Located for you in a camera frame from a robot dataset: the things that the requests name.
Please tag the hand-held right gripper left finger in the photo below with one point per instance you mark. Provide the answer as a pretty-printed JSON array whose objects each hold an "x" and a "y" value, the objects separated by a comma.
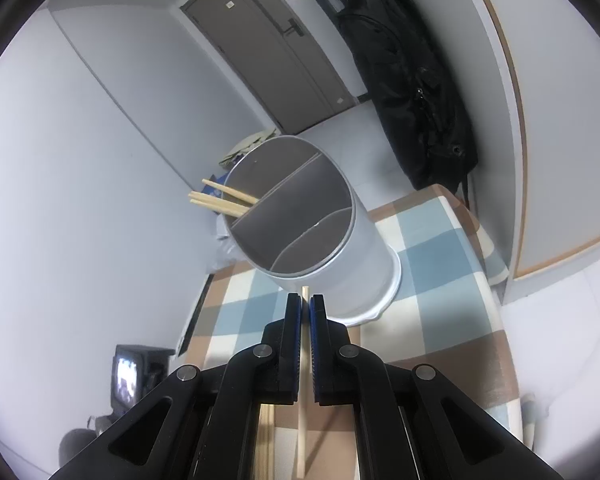
[{"x": 294, "y": 350}]

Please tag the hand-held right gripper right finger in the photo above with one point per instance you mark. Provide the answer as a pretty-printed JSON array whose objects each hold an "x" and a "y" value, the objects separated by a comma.
[{"x": 318, "y": 350}]

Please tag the wooden chopstick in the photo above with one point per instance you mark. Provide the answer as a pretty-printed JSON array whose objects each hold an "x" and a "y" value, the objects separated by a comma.
[
  {"x": 220, "y": 203},
  {"x": 230, "y": 192},
  {"x": 301, "y": 440},
  {"x": 215, "y": 209}
]

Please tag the white oval utensil holder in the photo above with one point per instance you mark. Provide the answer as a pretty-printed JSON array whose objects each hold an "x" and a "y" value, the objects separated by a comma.
[{"x": 360, "y": 270}]

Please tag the pile of light chopsticks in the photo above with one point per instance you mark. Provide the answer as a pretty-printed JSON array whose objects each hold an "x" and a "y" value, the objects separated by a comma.
[{"x": 265, "y": 440}]

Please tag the large grey plastic bag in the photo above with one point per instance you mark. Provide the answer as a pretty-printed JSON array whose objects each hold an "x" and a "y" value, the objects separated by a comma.
[{"x": 222, "y": 252}]

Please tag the checked tablecloth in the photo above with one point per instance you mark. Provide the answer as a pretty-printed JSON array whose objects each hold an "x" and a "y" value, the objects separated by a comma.
[{"x": 430, "y": 260}]

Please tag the dark box with bright face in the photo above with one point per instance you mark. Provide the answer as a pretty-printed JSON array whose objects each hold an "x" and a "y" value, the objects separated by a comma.
[{"x": 145, "y": 375}]

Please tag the blue cardboard box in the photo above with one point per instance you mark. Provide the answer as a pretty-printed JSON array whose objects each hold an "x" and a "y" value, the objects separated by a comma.
[{"x": 214, "y": 192}]

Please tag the beige cloth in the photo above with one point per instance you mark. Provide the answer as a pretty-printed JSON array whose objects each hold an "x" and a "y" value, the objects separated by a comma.
[{"x": 245, "y": 147}]

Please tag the black hanging bag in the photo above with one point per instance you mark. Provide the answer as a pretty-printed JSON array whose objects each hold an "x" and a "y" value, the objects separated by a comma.
[{"x": 405, "y": 85}]

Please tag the grey brown door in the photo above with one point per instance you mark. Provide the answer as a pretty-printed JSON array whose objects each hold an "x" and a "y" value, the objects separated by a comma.
[{"x": 280, "y": 70}]

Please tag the white cabinet with wood trim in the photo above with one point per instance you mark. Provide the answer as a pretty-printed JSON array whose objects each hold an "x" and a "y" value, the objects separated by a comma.
[{"x": 555, "y": 135}]

